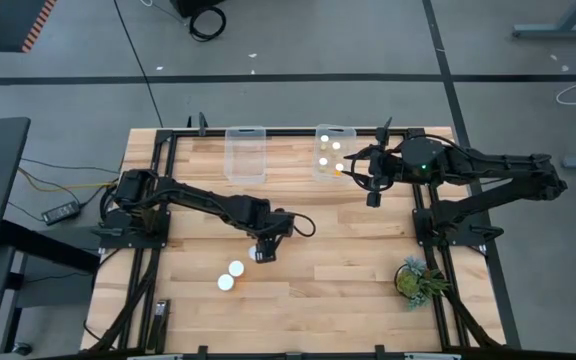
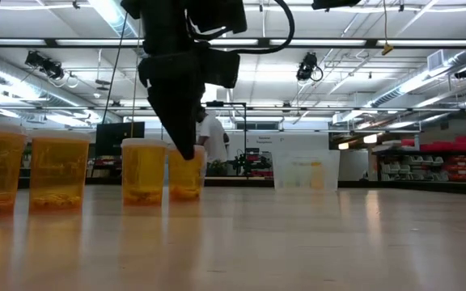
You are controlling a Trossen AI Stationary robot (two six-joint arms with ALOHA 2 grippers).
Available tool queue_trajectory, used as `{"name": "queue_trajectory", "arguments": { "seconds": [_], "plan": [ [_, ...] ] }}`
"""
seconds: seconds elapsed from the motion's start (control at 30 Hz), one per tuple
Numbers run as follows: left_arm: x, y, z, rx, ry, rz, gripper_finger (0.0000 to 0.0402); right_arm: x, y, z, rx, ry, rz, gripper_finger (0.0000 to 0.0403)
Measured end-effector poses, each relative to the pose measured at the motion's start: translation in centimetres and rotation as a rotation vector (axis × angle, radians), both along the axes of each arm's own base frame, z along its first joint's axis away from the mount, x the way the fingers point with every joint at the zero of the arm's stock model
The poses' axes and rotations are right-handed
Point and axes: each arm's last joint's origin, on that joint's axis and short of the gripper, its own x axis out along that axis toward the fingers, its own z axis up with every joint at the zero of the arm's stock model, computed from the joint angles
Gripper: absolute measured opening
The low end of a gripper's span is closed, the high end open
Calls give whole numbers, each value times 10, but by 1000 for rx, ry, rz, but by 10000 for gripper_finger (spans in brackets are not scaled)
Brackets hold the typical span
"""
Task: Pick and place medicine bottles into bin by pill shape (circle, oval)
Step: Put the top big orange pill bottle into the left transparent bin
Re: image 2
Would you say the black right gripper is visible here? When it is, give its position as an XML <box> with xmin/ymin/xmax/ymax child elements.
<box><xmin>138</xmin><ymin>23</ymin><xmax>240</xmax><ymax>161</ymax></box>

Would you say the clear plastic bin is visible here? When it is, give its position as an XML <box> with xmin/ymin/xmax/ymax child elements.
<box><xmin>272</xmin><ymin>150</ymin><xmax>341</xmax><ymax>192</ymax></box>

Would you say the person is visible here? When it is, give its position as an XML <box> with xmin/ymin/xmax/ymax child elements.
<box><xmin>195</xmin><ymin>105</ymin><xmax>231</xmax><ymax>166</ymax></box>

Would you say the distant potted plant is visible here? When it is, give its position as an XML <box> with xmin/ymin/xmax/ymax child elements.
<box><xmin>206</xmin><ymin>158</ymin><xmax>228</xmax><ymax>177</ymax></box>

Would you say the black monitor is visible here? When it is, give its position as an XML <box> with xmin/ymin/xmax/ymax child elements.
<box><xmin>95</xmin><ymin>121</ymin><xmax>146</xmax><ymax>158</ymax></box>

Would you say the distant black robot station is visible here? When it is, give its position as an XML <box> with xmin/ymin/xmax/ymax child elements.
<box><xmin>227</xmin><ymin>148</ymin><xmax>274</xmax><ymax>179</ymax></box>

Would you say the yellow hanging power plug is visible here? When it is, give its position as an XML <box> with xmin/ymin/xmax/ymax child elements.
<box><xmin>381</xmin><ymin>0</ymin><xmax>394</xmax><ymax>57</ymax></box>

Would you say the shelf with storage bins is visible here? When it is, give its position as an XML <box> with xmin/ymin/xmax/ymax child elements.
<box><xmin>372</xmin><ymin>136</ymin><xmax>466</xmax><ymax>183</ymax></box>

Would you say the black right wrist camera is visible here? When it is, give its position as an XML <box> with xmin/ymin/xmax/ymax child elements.
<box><xmin>187</xmin><ymin>0</ymin><xmax>248</xmax><ymax>34</ymax></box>

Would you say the black ceiling camera rig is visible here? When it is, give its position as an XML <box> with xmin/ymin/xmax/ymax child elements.
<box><xmin>296</xmin><ymin>51</ymin><xmax>324</xmax><ymax>82</ymax></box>
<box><xmin>24</xmin><ymin>50</ymin><xmax>66</xmax><ymax>81</ymax></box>

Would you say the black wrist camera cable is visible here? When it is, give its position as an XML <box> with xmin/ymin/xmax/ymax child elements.
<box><xmin>186</xmin><ymin>0</ymin><xmax>297</xmax><ymax>56</ymax></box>

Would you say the silver ventilation duct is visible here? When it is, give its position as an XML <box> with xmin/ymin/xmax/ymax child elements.
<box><xmin>0</xmin><ymin>50</ymin><xmax>96</xmax><ymax>120</ymax></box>
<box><xmin>332</xmin><ymin>48</ymin><xmax>466</xmax><ymax>124</ymax></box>

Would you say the black ceiling light rail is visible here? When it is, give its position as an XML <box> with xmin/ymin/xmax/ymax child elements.
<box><xmin>0</xmin><ymin>37</ymin><xmax>466</xmax><ymax>49</ymax></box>

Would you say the black aluminium table frame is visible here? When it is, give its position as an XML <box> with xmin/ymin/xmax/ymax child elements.
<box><xmin>16</xmin><ymin>175</ymin><xmax>466</xmax><ymax>198</ymax></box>

